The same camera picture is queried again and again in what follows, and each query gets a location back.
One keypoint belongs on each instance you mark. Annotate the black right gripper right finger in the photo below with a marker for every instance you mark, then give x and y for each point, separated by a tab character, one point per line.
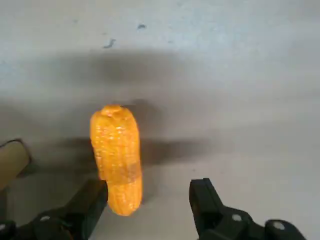
207	207

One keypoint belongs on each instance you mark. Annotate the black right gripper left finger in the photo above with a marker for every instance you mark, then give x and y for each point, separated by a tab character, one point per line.
75	215

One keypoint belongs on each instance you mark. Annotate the yellow corn cob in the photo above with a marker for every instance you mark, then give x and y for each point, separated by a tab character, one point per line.
116	150

